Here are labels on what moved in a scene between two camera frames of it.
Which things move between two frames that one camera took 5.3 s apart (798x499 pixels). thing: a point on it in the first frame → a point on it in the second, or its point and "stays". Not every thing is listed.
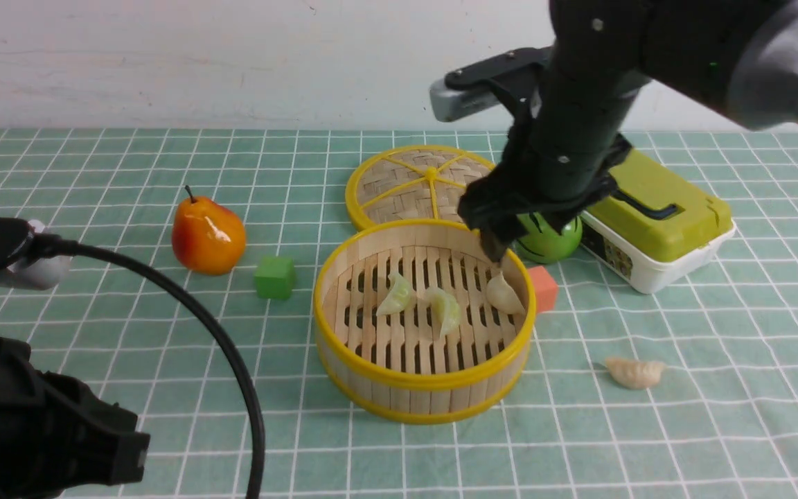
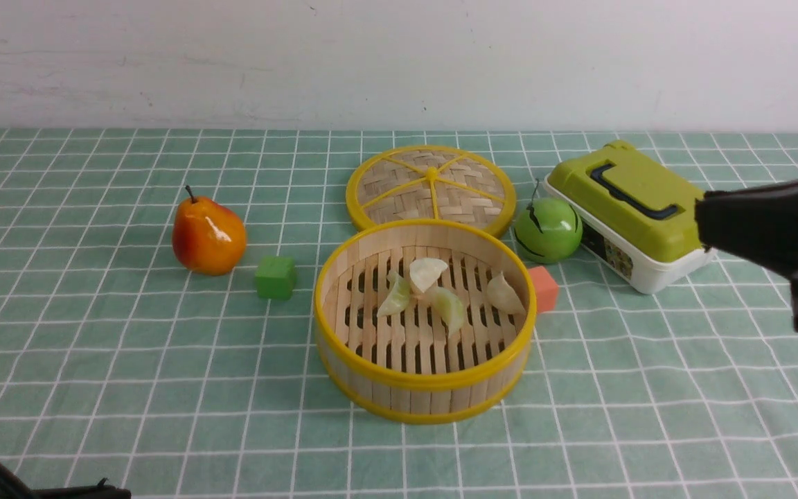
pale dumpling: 502,296 stays
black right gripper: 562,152 → 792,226
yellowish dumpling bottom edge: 399,296 stays
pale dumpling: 634,373 → 426,271
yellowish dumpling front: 451,308 stays
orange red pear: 208,237 stays
